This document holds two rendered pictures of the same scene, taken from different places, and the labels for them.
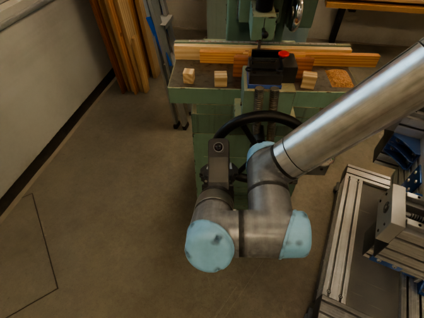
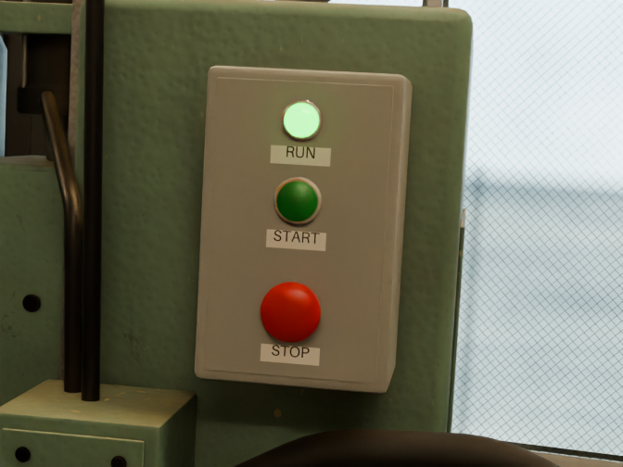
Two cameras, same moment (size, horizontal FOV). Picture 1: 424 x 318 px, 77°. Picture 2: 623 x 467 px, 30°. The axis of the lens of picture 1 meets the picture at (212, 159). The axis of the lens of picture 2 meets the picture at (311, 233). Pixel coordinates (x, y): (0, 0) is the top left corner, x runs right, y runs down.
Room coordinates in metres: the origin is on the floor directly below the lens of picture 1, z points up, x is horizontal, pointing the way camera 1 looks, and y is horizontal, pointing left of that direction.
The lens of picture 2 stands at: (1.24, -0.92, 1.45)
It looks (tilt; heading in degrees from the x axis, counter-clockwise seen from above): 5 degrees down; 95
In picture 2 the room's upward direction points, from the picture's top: 3 degrees clockwise
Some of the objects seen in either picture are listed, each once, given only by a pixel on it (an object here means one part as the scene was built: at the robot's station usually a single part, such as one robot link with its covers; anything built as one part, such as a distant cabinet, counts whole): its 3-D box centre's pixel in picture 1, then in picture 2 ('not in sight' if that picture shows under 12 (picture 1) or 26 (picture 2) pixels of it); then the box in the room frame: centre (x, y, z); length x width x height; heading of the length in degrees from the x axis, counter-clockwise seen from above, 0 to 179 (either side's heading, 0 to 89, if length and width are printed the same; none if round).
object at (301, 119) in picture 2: not in sight; (301, 119); (1.18, -0.35, 1.46); 0.02 x 0.01 x 0.02; 177
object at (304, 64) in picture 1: (272, 67); not in sight; (0.78, -0.19, 0.93); 0.25 x 0.01 x 0.07; 87
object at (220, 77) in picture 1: (220, 79); not in sight; (0.74, -0.03, 0.92); 0.04 x 0.04 x 0.03; 1
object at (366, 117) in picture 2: not in sight; (305, 226); (1.18, -0.31, 1.40); 0.10 x 0.06 x 0.16; 177
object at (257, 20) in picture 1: (262, 22); not in sight; (0.89, -0.16, 1.03); 0.14 x 0.07 x 0.09; 177
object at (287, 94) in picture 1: (265, 91); not in sight; (0.68, -0.16, 0.92); 0.15 x 0.13 x 0.09; 87
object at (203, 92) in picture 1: (261, 88); not in sight; (0.76, -0.16, 0.87); 0.61 x 0.30 x 0.06; 87
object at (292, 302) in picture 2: not in sight; (290, 311); (1.18, -0.35, 1.36); 0.03 x 0.01 x 0.03; 177
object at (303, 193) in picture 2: not in sight; (297, 201); (1.18, -0.35, 1.42); 0.02 x 0.01 x 0.02; 177
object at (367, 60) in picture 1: (287, 58); not in sight; (0.86, -0.26, 0.92); 0.60 x 0.02 x 0.04; 87
